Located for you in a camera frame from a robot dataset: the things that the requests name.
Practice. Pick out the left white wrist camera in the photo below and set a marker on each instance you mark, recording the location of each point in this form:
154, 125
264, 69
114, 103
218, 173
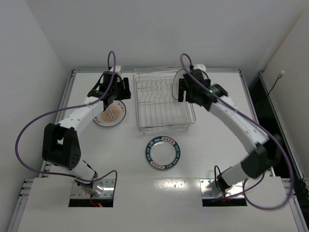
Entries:
118, 70

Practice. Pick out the white plate with emblem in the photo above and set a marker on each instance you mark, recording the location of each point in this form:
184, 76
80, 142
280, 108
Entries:
175, 83

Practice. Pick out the dark green rimmed plate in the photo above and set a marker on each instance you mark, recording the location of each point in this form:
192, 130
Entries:
162, 153

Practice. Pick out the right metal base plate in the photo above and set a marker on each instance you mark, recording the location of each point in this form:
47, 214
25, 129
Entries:
210, 191

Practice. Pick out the metal wire dish rack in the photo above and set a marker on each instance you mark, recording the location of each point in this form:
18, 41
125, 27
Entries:
156, 109

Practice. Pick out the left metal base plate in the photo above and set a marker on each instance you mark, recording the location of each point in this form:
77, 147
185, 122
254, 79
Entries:
102, 189

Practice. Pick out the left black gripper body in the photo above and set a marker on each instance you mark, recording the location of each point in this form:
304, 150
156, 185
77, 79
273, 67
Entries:
111, 97

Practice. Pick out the orange sunburst plate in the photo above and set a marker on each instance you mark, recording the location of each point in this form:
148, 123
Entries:
112, 116

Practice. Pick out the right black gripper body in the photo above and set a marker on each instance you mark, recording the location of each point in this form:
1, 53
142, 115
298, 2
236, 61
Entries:
182, 87

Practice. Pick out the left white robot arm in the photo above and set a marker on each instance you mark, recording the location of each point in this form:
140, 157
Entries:
61, 140

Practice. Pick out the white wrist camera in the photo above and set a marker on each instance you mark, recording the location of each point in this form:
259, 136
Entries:
200, 66
118, 70

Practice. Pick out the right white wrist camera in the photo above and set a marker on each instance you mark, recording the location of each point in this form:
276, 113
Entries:
200, 66

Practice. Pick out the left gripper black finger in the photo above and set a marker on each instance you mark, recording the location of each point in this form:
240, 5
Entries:
108, 100
126, 90

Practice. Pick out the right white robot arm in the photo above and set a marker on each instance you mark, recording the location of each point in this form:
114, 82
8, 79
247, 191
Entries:
262, 152

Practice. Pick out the metal base plate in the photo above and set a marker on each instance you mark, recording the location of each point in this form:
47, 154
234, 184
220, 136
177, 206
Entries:
102, 189
210, 191

